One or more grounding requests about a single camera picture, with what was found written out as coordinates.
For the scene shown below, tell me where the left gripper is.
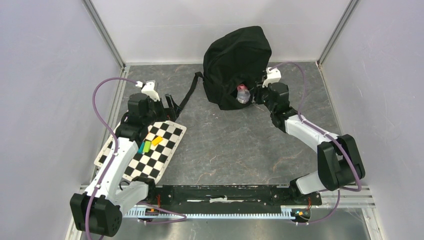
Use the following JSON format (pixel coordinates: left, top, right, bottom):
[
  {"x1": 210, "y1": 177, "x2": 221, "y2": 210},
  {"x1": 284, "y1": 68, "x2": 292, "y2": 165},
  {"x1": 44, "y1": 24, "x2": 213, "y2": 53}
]
[{"x1": 142, "y1": 93, "x2": 182, "y2": 126}]

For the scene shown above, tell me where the clear jar of paperclips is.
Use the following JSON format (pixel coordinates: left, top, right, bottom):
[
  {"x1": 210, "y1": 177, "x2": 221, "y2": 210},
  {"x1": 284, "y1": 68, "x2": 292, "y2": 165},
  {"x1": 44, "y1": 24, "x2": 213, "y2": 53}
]
[{"x1": 236, "y1": 89, "x2": 251, "y2": 104}]

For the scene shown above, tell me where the black student backpack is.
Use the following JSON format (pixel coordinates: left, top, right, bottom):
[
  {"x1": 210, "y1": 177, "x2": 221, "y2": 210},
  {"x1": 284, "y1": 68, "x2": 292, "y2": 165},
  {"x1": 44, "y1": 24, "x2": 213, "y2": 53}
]
[{"x1": 176, "y1": 26, "x2": 272, "y2": 114}]

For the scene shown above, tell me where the pink capped pencil tube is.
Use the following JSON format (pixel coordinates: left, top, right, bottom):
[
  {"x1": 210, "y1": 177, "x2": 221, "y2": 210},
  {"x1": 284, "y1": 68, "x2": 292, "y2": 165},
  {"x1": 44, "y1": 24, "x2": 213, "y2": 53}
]
[{"x1": 236, "y1": 84, "x2": 249, "y2": 92}]

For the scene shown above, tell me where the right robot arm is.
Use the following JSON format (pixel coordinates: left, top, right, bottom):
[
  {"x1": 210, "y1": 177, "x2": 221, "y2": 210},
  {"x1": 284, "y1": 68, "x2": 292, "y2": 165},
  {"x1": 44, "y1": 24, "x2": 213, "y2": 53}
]
[{"x1": 253, "y1": 82, "x2": 366, "y2": 204}]

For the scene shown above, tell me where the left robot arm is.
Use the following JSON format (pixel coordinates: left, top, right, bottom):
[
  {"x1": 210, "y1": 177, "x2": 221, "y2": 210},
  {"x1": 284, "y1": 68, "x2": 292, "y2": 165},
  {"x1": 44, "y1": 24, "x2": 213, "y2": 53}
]
[{"x1": 70, "y1": 93, "x2": 186, "y2": 237}]

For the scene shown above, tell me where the yellow toy block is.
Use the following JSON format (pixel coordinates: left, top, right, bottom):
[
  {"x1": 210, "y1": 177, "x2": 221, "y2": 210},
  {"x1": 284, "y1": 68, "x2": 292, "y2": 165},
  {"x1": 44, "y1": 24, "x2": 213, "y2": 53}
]
[{"x1": 151, "y1": 136, "x2": 163, "y2": 146}]

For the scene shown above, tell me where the green toy block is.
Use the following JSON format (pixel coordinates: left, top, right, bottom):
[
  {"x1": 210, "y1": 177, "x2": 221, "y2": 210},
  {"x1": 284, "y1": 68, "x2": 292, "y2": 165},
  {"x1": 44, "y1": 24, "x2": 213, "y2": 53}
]
[{"x1": 143, "y1": 140, "x2": 152, "y2": 153}]

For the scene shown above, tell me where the teal toy block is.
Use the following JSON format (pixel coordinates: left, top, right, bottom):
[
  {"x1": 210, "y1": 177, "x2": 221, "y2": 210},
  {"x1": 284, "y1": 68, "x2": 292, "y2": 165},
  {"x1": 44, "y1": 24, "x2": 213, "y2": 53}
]
[{"x1": 137, "y1": 141, "x2": 145, "y2": 154}]

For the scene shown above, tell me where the checkered chess board mat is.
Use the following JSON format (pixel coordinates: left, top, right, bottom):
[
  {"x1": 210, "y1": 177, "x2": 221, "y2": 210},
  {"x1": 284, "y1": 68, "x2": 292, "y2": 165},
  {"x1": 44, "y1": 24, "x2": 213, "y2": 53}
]
[{"x1": 94, "y1": 120, "x2": 187, "y2": 185}]

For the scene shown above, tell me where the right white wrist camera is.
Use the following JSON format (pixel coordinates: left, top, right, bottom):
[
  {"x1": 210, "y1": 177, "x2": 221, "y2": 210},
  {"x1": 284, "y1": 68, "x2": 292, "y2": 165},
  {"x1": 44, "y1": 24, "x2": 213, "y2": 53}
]
[{"x1": 262, "y1": 67, "x2": 282, "y2": 88}]

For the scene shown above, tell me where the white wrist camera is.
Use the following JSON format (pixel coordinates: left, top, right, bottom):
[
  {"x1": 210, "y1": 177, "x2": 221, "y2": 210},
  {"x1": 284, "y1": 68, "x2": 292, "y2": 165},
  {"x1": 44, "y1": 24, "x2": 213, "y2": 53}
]
[
  {"x1": 262, "y1": 67, "x2": 282, "y2": 88},
  {"x1": 135, "y1": 80, "x2": 160, "y2": 102}
]

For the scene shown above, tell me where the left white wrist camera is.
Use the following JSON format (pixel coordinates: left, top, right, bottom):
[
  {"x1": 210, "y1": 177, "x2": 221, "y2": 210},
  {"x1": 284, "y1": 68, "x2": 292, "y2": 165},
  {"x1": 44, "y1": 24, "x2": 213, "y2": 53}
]
[{"x1": 135, "y1": 80, "x2": 160, "y2": 102}]

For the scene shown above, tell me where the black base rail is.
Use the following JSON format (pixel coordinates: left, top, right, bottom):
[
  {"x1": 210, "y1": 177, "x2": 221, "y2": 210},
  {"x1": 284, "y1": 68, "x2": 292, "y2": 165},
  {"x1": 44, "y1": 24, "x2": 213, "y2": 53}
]
[{"x1": 125, "y1": 183, "x2": 323, "y2": 215}]

